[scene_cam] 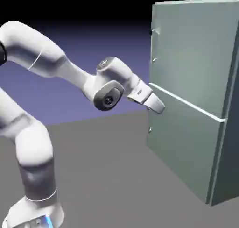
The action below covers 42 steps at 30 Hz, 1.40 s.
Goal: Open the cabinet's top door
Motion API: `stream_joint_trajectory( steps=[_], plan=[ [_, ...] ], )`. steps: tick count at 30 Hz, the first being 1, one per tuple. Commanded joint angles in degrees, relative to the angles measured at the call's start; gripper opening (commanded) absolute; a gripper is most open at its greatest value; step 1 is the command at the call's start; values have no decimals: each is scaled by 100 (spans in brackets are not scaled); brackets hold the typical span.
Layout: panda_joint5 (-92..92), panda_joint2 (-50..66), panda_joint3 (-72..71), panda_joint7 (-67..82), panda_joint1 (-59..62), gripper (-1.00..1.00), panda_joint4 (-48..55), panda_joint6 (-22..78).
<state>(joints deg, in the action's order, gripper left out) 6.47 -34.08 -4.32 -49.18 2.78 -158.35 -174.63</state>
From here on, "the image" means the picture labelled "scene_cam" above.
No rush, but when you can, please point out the large grey-green cabinet door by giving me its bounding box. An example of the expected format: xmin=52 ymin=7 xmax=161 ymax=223
xmin=149 ymin=2 xmax=239 ymax=123

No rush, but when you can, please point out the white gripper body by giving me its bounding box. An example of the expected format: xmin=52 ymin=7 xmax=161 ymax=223
xmin=143 ymin=93 xmax=166 ymax=115

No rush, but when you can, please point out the grey-green cabinet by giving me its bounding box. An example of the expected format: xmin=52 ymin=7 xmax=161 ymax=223
xmin=146 ymin=0 xmax=239 ymax=207

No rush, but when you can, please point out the small grey-green cabinet door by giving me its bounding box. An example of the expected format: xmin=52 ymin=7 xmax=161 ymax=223
xmin=146 ymin=83 xmax=227 ymax=205

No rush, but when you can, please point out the long silver door handle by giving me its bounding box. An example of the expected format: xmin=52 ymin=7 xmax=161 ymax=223
xmin=149 ymin=27 xmax=161 ymax=63

